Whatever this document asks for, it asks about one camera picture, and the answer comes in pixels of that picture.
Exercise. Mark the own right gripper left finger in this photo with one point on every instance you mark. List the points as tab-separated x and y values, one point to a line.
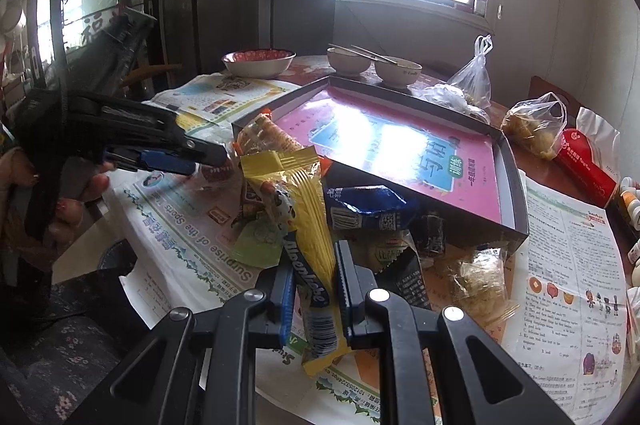
198	368

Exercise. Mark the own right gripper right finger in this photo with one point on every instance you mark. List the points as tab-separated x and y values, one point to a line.
435	367

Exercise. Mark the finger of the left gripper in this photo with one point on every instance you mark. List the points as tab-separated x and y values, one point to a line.
132	159
100	123

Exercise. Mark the clear rice cracker packet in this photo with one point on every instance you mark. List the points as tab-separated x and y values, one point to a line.
477	285

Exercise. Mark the orange striped cracker packet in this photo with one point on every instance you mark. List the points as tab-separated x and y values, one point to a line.
266	149

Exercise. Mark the green snack packet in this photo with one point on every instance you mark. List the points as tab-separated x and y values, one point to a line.
259	244

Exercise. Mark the yellow Alpenliebe candy packet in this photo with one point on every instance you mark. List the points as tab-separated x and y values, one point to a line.
290	186

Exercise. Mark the dark small snack packet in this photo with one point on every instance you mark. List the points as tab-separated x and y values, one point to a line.
432	240

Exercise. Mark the blue snack packet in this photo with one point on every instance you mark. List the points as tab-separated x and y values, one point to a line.
371	207

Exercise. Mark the round green label cake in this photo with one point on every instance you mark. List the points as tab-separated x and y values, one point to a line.
378	249

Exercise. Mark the person's left hand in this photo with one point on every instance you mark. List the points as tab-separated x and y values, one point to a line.
64	227

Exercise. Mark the left newspaper sheet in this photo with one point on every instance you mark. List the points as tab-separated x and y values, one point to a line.
182	230

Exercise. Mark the newspaper sheet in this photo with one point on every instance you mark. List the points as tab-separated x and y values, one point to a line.
569	331
208	105
182	230

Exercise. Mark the far newspaper sheet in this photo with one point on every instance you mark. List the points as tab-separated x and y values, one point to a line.
208	105

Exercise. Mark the right newspaper sheet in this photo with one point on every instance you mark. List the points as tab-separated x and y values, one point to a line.
569	331

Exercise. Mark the red patterned bowl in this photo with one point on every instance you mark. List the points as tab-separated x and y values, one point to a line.
260	63

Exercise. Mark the black tray with pink liner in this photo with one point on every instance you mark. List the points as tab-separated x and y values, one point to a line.
448	163

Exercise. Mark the white bowl left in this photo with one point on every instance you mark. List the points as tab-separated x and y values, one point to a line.
347	63

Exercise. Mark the white bowl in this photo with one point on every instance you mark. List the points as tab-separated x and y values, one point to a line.
347	63
399	75

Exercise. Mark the white medicine bottles group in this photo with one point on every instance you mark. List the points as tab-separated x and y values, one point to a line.
628	200

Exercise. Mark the red tissue pack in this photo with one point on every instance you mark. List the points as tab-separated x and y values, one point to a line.
590	153

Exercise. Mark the wooden chopsticks pair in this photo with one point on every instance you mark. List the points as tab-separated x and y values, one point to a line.
365	54

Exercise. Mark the clear bag of pastries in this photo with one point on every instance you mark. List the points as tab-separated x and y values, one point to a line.
536	125

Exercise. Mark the white bowl right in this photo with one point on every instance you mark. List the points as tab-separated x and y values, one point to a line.
399	75

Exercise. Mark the wooden chair back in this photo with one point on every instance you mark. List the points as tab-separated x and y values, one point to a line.
540	87

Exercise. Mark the clear bag tied top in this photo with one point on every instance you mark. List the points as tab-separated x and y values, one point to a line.
468	92

